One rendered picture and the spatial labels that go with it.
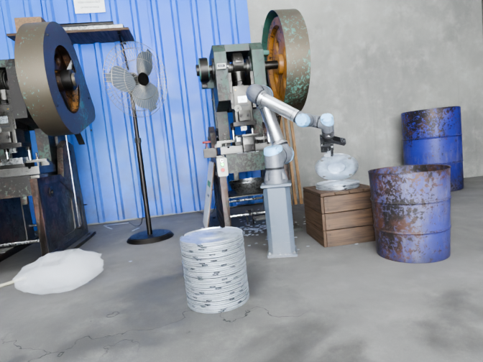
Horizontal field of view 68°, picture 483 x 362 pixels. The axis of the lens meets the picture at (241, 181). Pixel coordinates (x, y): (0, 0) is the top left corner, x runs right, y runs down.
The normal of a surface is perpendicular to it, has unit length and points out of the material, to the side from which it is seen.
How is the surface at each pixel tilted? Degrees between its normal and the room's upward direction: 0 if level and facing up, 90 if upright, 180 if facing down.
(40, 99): 119
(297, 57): 98
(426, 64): 90
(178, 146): 90
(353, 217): 90
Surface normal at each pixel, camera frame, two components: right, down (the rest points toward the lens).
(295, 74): 0.18, 0.46
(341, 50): 0.15, 0.08
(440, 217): 0.39, 0.09
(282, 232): -0.12, 0.11
